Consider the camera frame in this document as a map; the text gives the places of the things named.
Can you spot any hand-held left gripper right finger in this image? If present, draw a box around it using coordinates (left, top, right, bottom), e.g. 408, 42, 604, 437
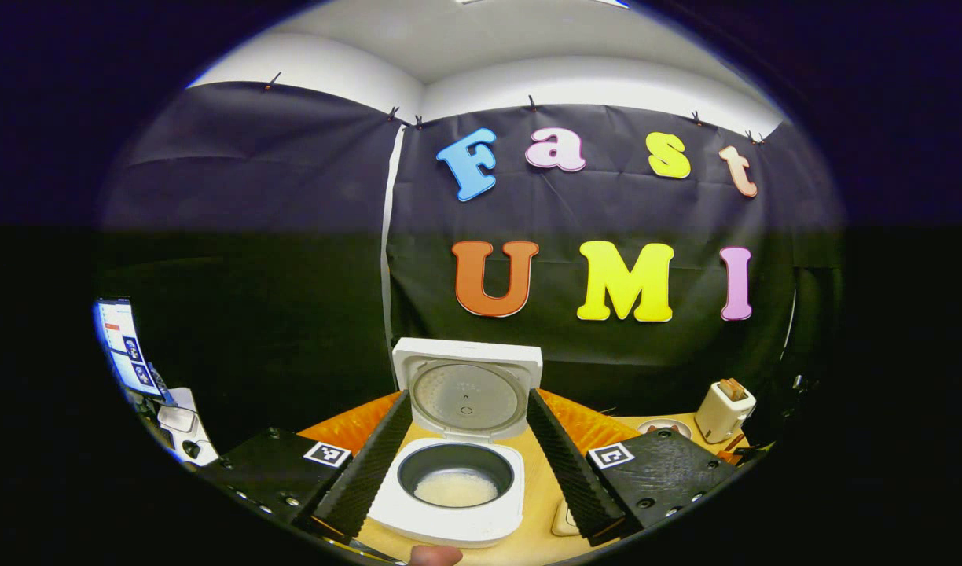
527, 388, 737, 549

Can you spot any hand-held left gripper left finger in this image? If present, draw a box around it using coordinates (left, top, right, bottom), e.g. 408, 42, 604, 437
198, 391, 413, 543

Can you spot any white rice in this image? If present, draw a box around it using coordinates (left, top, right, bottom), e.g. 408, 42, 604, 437
414, 469, 499, 508

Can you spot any white rice cooker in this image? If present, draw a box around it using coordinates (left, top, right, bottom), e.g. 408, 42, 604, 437
369, 338, 543, 549

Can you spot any white round plate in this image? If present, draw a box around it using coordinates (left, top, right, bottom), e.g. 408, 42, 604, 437
637, 419, 692, 439

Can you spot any white toaster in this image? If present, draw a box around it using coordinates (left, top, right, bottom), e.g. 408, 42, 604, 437
695, 379, 757, 445

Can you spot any white desktop device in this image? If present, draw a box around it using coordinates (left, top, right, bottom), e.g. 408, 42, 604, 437
157, 387, 218, 466

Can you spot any black backdrop cloth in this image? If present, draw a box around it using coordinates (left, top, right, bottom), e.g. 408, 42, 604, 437
96, 83, 843, 453

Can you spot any computer monitor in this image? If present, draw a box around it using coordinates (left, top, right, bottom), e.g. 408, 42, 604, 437
96, 297, 167, 398

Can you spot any row of black cloth clips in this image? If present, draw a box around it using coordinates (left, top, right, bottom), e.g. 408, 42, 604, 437
263, 72, 765, 145

